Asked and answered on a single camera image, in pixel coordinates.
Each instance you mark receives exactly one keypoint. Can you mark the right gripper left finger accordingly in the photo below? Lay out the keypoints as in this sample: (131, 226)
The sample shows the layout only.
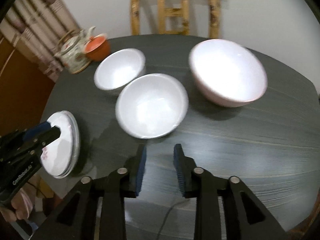
(137, 170)

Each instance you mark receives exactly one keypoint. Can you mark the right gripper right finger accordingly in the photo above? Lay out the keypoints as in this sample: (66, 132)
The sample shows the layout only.
(184, 168)

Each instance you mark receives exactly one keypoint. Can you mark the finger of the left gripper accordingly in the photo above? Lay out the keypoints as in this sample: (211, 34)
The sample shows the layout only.
(37, 128)
(35, 145)

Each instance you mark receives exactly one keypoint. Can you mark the small pink blossom plate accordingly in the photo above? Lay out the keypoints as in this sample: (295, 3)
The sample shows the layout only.
(56, 156)

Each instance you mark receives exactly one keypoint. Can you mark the large peony flower plate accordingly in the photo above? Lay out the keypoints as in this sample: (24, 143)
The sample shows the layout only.
(78, 144)

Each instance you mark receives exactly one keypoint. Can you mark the white bowl with lettering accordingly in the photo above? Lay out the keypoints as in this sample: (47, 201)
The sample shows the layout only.
(152, 106)

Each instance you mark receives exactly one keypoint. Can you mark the white bowl blue print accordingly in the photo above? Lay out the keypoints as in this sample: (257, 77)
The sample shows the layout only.
(119, 69)

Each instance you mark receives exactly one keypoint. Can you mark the large pink bowl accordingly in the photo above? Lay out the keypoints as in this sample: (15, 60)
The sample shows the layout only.
(226, 73)

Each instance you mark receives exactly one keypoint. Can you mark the person's left hand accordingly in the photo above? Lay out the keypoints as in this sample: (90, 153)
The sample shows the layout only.
(22, 207)

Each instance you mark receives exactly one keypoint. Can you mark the dark wooden cabinet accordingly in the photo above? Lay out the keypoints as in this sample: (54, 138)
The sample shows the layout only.
(24, 90)

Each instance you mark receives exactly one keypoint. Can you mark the floral ceramic teapot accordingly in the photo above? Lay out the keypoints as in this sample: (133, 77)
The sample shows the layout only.
(70, 50)

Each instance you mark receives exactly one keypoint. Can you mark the orange lidded tea cup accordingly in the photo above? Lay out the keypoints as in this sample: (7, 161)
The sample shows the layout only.
(97, 48)

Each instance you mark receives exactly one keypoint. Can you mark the beige patterned curtain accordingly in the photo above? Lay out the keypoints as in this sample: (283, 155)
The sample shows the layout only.
(35, 28)

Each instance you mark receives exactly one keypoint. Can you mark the bamboo wooden chair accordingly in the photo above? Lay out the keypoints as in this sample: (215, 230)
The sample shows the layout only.
(182, 12)

